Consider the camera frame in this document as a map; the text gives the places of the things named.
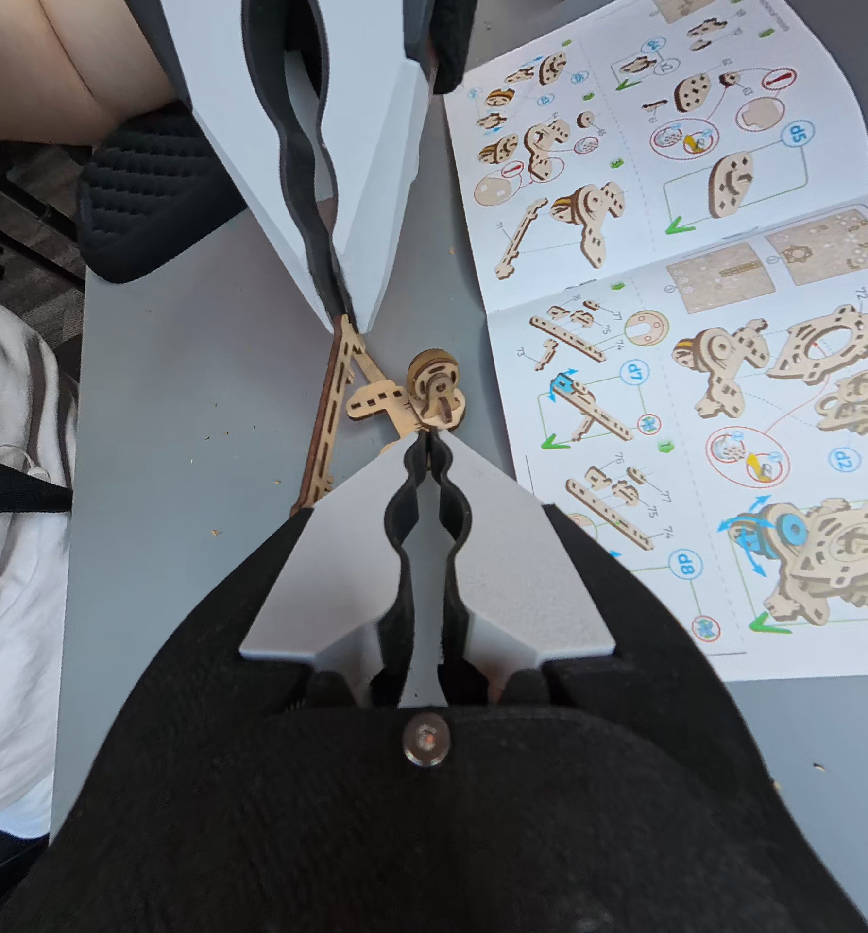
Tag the paper instruction booklet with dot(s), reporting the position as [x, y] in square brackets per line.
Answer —
[645, 240]

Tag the person's left forearm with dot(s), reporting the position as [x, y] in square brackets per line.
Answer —
[40, 58]

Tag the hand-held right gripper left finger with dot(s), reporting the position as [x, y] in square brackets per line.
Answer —
[317, 598]

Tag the long wooden slotted strip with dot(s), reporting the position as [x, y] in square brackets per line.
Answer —
[329, 423]

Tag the chair armrest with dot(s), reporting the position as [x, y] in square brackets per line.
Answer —
[149, 211]

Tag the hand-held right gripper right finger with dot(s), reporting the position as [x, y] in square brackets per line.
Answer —
[528, 598]

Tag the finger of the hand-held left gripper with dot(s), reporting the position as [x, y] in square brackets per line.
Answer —
[383, 146]
[237, 131]

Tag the person's white shirt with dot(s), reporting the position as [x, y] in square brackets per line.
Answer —
[11, 619]

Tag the wooden part with small wheel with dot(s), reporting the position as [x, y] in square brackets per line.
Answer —
[434, 379]

